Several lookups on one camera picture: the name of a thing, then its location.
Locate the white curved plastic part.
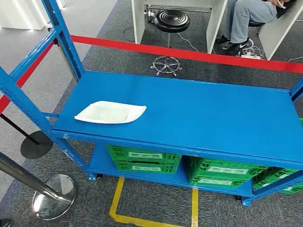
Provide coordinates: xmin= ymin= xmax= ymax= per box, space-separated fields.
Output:
xmin=74 ymin=100 xmax=147 ymax=125

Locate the blue metal shelf rack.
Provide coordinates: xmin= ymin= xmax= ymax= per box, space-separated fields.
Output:
xmin=0 ymin=0 xmax=303 ymax=208

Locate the green plastic crate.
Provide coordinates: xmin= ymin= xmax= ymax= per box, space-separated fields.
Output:
xmin=188 ymin=175 xmax=247 ymax=190
xmin=113 ymin=159 xmax=180 ymax=175
xmin=106 ymin=144 xmax=182 ymax=164
xmin=279 ymin=183 xmax=303 ymax=195
xmin=188 ymin=157 xmax=270 ymax=182
xmin=252 ymin=117 xmax=303 ymax=191

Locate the red barrier belt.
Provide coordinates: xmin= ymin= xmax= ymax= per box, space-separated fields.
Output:
xmin=70 ymin=35 xmax=303 ymax=75
xmin=0 ymin=41 xmax=55 ymax=115

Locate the white desk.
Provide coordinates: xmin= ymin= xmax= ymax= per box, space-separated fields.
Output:
xmin=257 ymin=0 xmax=303 ymax=61
xmin=131 ymin=0 xmax=228 ymax=54

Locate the black round stool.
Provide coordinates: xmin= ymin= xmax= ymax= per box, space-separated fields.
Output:
xmin=150 ymin=9 xmax=190 ymax=78

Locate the chrome stanchion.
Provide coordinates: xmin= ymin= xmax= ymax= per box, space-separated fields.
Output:
xmin=0 ymin=152 xmax=77 ymax=221
xmin=47 ymin=26 xmax=79 ymax=85

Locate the white power strip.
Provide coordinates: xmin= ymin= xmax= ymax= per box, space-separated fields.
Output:
xmin=240 ymin=53 xmax=261 ymax=61

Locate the person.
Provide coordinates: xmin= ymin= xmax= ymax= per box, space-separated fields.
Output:
xmin=215 ymin=0 xmax=297 ymax=57

